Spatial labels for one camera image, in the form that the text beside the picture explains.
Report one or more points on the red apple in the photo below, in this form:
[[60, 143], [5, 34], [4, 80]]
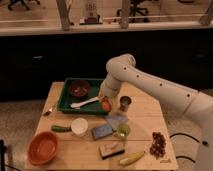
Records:
[[106, 106]]

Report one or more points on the orange bowl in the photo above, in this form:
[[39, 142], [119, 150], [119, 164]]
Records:
[[42, 148]]

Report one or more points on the green plastic tray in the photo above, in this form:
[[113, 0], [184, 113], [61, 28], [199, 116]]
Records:
[[66, 99]]

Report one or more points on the black office chair left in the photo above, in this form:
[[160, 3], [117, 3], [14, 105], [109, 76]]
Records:
[[13, 2]]

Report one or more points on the purple grape bunch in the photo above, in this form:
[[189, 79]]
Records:
[[158, 145]]

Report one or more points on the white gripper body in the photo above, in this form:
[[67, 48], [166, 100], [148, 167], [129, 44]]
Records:
[[105, 91]]

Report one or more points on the black office chair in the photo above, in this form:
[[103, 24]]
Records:
[[136, 9], [13, 2]]

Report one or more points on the blue sponge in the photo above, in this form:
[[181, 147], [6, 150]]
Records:
[[101, 131]]

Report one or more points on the green cucumber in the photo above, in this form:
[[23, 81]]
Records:
[[56, 128]]

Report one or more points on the light blue cloth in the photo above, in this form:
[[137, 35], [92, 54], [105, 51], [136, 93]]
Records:
[[115, 120]]

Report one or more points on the brown wooden block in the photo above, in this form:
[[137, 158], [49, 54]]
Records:
[[111, 149]]

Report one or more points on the white plastic spoon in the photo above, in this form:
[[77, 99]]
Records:
[[80, 104]]

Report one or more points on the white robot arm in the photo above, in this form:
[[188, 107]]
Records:
[[195, 104]]

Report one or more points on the white paper cup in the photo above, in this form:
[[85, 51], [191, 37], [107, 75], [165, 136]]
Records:
[[79, 126]]

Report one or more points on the green cup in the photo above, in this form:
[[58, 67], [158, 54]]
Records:
[[123, 130]]

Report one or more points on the dark red bowl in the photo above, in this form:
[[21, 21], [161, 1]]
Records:
[[79, 88]]

